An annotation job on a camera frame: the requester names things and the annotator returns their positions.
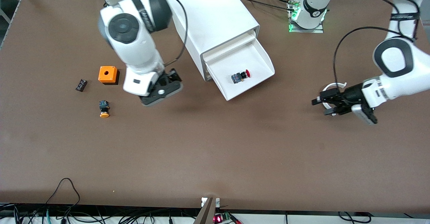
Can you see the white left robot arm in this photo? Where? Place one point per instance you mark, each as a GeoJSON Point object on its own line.
{"type": "Point", "coordinates": [396, 73]}

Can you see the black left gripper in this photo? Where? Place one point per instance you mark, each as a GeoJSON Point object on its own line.
{"type": "Point", "coordinates": [349, 96]}

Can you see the orange box with hole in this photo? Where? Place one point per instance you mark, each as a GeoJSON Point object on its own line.
{"type": "Point", "coordinates": [107, 73]}

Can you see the circuit board with red display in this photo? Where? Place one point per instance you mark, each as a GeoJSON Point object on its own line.
{"type": "Point", "coordinates": [222, 218]}

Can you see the yellow push button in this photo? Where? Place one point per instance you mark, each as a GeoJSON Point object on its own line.
{"type": "Point", "coordinates": [104, 108]}

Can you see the red push button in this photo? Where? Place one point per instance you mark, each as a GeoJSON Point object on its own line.
{"type": "Point", "coordinates": [239, 77]}

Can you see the white plastic drawer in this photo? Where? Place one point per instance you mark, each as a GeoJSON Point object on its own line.
{"type": "Point", "coordinates": [228, 46]}
{"type": "Point", "coordinates": [248, 86]}

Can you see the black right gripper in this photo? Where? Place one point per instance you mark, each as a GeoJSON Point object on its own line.
{"type": "Point", "coordinates": [169, 79]}

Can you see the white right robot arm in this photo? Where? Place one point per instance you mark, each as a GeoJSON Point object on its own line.
{"type": "Point", "coordinates": [134, 39]}

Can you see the small black terminal block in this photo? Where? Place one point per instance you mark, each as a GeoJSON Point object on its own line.
{"type": "Point", "coordinates": [81, 85]}

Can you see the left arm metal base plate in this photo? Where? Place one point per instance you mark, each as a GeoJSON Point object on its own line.
{"type": "Point", "coordinates": [307, 31]}

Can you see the white drawer cabinet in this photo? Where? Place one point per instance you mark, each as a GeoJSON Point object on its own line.
{"type": "Point", "coordinates": [215, 15]}

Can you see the white curved plastic arc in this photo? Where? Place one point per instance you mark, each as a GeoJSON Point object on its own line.
{"type": "Point", "coordinates": [341, 84]}

